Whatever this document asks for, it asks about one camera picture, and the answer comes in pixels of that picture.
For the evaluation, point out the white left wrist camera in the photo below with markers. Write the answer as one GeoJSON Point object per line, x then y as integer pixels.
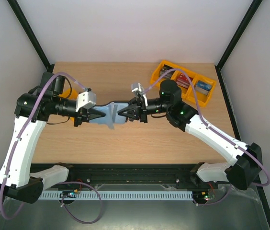
{"type": "Point", "coordinates": [86, 100]}

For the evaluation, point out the black card stack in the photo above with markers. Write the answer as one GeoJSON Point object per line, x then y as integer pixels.
{"type": "Point", "coordinates": [165, 69]}

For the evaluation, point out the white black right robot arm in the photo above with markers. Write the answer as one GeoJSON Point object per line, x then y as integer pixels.
{"type": "Point", "coordinates": [243, 161]}

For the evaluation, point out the black aluminium frame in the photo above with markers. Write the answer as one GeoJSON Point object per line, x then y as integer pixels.
{"type": "Point", "coordinates": [233, 42]}

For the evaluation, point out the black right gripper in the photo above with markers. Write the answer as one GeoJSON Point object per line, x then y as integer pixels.
{"type": "Point", "coordinates": [143, 109]}

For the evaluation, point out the small yellow plastic bin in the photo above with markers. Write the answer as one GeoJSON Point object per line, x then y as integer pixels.
{"type": "Point", "coordinates": [69, 94]}

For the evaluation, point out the blue card stack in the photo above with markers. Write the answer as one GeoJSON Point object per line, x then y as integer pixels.
{"type": "Point", "coordinates": [203, 87]}

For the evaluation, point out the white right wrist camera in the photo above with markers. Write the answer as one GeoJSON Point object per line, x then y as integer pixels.
{"type": "Point", "coordinates": [138, 90]}

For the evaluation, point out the white slotted cable duct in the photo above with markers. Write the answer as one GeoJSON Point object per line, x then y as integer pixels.
{"type": "Point", "coordinates": [119, 195]}

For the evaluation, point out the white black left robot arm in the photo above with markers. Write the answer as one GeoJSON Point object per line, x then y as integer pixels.
{"type": "Point", "coordinates": [32, 112]}

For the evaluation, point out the red card stack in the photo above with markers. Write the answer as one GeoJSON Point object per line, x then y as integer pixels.
{"type": "Point", "coordinates": [182, 81]}

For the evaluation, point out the yellow three-compartment tray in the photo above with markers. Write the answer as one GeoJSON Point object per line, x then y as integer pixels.
{"type": "Point", "coordinates": [186, 94]}

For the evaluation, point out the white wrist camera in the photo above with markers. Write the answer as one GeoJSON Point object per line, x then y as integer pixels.
{"type": "Point", "coordinates": [138, 90]}
{"type": "Point", "coordinates": [86, 100]}

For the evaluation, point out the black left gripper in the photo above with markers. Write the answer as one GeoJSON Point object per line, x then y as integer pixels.
{"type": "Point", "coordinates": [84, 115]}

